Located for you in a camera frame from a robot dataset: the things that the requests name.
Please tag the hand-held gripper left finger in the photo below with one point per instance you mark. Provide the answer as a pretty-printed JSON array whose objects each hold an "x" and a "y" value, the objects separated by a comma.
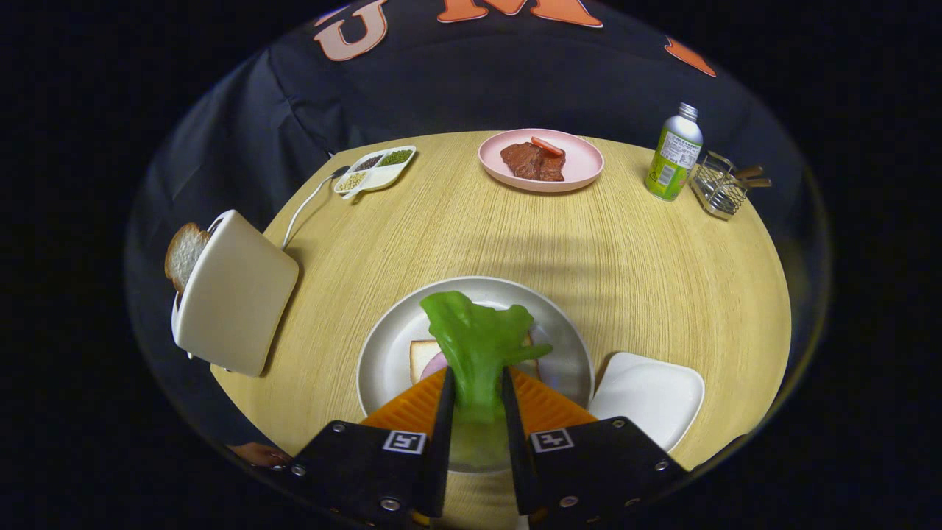
[{"x": 441, "y": 456}]

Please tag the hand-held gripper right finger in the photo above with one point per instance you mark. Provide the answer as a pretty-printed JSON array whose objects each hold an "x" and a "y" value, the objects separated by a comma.
[{"x": 516, "y": 456}]

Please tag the green lettuce leaf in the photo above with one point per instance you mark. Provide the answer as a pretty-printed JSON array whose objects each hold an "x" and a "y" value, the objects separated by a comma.
[{"x": 478, "y": 346}]

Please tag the toasted bread slice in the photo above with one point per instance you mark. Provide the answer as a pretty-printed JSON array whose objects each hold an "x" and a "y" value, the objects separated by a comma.
[{"x": 184, "y": 254}]

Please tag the pink ham slice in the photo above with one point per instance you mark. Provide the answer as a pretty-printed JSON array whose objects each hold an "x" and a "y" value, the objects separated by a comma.
[{"x": 436, "y": 366}]

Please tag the white bread slice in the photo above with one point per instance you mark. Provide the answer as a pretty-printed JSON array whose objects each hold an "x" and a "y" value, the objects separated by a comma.
[{"x": 421, "y": 353}]

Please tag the round grey plate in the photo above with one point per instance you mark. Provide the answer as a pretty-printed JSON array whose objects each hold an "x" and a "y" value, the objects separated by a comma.
[{"x": 390, "y": 346}]

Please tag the white square plate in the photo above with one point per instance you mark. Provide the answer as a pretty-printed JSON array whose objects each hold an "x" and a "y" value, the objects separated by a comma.
[{"x": 647, "y": 394}]

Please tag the white toaster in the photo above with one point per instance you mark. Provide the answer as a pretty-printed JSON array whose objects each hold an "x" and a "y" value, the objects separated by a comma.
[{"x": 235, "y": 294}]

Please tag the white divided seasoning tray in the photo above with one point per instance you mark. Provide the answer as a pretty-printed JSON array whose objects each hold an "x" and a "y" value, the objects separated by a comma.
[{"x": 375, "y": 169}]

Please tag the brown steak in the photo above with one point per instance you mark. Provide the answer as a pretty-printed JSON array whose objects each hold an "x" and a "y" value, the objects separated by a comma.
[{"x": 531, "y": 162}]

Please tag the pink plate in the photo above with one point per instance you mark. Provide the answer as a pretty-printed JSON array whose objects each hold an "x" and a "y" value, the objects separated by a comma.
[{"x": 581, "y": 165}]

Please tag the red sausage slice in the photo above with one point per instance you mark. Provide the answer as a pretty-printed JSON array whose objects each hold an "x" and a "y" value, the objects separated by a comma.
[{"x": 548, "y": 146}]

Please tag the silver bottle with green label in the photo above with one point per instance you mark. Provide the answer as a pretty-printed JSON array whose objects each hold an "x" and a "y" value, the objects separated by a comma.
[{"x": 673, "y": 154}]

